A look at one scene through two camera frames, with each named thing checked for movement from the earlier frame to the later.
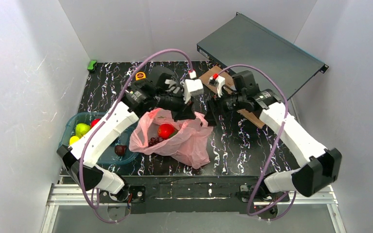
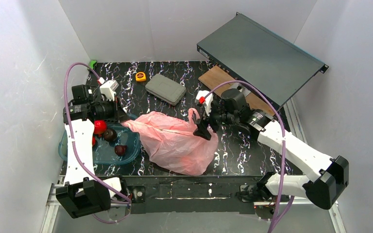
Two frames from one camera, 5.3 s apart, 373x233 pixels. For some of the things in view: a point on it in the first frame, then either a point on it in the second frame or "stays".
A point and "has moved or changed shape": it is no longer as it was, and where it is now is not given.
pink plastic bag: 189,145 has moved or changed shape
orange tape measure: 140,75 stays
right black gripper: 215,107 -> 211,119
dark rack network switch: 240,41 stays
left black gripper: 180,107 -> 116,109
